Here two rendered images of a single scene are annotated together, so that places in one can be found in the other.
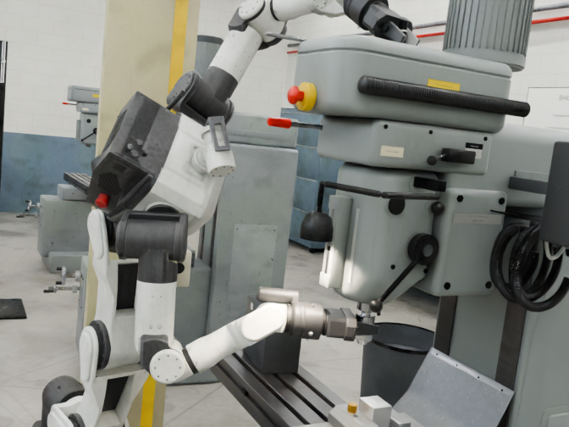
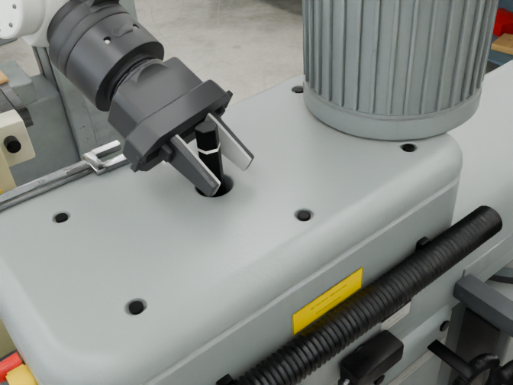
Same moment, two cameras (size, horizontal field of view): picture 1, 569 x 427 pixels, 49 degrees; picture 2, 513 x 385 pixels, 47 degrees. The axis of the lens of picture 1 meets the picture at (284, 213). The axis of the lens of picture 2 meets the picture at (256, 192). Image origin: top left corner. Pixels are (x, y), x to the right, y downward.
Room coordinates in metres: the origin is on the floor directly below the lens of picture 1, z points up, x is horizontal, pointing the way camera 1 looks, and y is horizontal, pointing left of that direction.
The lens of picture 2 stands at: (1.02, -0.20, 2.24)
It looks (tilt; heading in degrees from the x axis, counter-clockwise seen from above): 38 degrees down; 353
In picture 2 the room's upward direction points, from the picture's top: 5 degrees counter-clockwise
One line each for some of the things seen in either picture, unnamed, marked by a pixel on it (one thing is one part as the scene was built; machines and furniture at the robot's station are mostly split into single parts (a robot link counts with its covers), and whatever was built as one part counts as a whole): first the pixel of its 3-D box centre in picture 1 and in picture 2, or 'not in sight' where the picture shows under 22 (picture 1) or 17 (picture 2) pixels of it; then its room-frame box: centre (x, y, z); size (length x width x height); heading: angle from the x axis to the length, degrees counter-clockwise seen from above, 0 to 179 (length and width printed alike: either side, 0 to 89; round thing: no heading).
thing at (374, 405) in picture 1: (373, 413); not in sight; (1.41, -0.26, 1.05); 0.06 x 0.05 x 0.06; 28
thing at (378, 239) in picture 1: (378, 232); not in sight; (1.48, -0.23, 1.47); 0.21 x 0.19 x 0.32; 28
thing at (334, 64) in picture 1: (400, 87); (233, 237); (1.49, -0.24, 1.81); 0.47 x 0.26 x 0.16; 118
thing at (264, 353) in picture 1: (272, 329); not in sight; (1.96, 0.00, 1.04); 0.22 x 0.12 x 0.20; 20
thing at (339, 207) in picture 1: (335, 241); not in sight; (1.43, -0.12, 1.45); 0.04 x 0.04 x 0.21; 28
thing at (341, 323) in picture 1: (327, 323); not in sight; (1.47, -0.13, 1.24); 0.13 x 0.12 x 0.10; 5
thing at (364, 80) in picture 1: (449, 97); (343, 321); (1.37, -0.32, 1.79); 0.45 x 0.04 x 0.04; 118
